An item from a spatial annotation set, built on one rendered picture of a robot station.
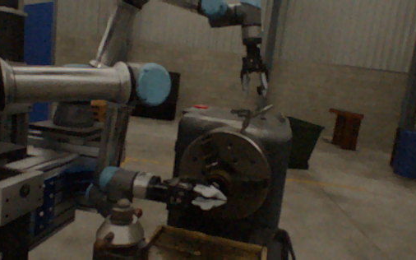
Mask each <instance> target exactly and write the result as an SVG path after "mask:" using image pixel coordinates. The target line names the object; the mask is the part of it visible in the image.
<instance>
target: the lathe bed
mask: <svg viewBox="0 0 416 260"><path fill-rule="evenodd" d="M210 220H211V218H210V217H208V216H206V215H202V213H201V214H200V215H199V217H198V218H197V219H192V213H191V211H189V212H188V213H187V214H186V215H182V216H181V218H180V219H179V220H178V222H177V223H176V224H175V225H174V226H173V227H178V228H180V229H184V230H192V231H196V232H199V233H202V234H209V235H214V236H216V237H220V238H224V239H232V240H235V241H240V242H243V243H245V244H255V245H258V246H262V248H263V238H264V232H265V226H263V225H254V224H252V229H251V230H245V229H244V227H243V224H242V222H240V223H239V225H238V226H237V227H236V228H235V227H234V228H233V231H232V233H231V234H226V233H222V232H219V231H215V230H211V229H210ZM261 251H262V249H261Z"/></svg>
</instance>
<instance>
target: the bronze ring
mask: <svg viewBox="0 0 416 260"><path fill-rule="evenodd" d="M204 181H206V182H207V183H209V184H210V185H211V186H213V187H215V188H216V189H217V190H218V191H220V192H221V193H222V194H223V195H224V196H228V195H229V194H230V192H231V191H232V189H233V180H232V178H231V177H230V174H229V173H228V172H225V171H224V170H221V169H214V170H212V171H211V172H209V173H208V174H207V175H206V177H205V180H204ZM213 182H219V183H220V185H221V186H222V187H223V188H217V187H216V186H215V185H214V184H213Z"/></svg>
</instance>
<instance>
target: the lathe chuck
mask: <svg viewBox="0 0 416 260"><path fill-rule="evenodd" d="M239 132H240V130H237V129H234V128H219V129H216V130H211V131H209V132H207V133H206V134H205V135H202V136H201V137H198V138H197V139H196V140H195V141H193V142H192V144H190V145H189V147H188V148H187V149H186V151H185V152H184V153H183V158H182V160H181V163H180V166H179V177H184V176H188V177H198V178H200V179H202V180H205V177H206V175H207V174H208V173H207V171H206V162H205V160H204V157H205V156H204V153H203V152H202V149H201V146H200V144H202V138H203V137H205V136H206V135H210V134H211V136H212V139H213V140H214V142H215V144H216V149H217V150H218V152H219V154H220V158H221V160H222V161H223V163H225V164H227V165H230V166H231V167H233V168H234V172H235V173H237V174H245V175H249V176H253V177H262V178H267V189H262V192H261V193H260V192H256V191H247V192H244V191H237V192H232V191H231V192H230V194H229V195H228V196H226V197H225V198H226V201H225V203H224V204H222V205H218V206H215V207H212V208H211V209H210V210H204V211H203V212H202V215H206V216H208V217H210V218H211V219H214V220H221V221H233V220H239V219H242V218H244V217H245V216H248V215H251V214H252V213H253V212H254V211H255V210H257V209H258V207H259V206H260V205H261V204H262V203H263V201H264V199H265V198H266V195H267V191H268V188H269V184H270V162H269V158H268V157H267V154H266V151H265V149H263V147H262V145H261V144H260V143H259V142H258V140H257V139H255V138H254V137H253V136H252V135H248V133H246V132H244V134H245V135H243V134H241V133H239Z"/></svg>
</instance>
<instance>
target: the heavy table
mask: <svg viewBox="0 0 416 260"><path fill-rule="evenodd" d="M329 112H332V113H334V114H337V116H336V120H335V126H334V130H333V138H332V142H329V143H331V144H333V145H342V147H339V148H340V149H344V150H350V151H357V150H356V146H357V140H358V133H359V129H360V126H361V122H362V119H363V118H364V115H363V114H358V113H355V112H349V111H346V110H342V109H332V108H329ZM342 121H343V122H342ZM353 122H354V123H353ZM341 124H342V126H341ZM352 126H353V127H352ZM340 128H341V130H340ZM351 133H352V135H351ZM350 137H351V138H350ZM338 139H339V141H338Z"/></svg>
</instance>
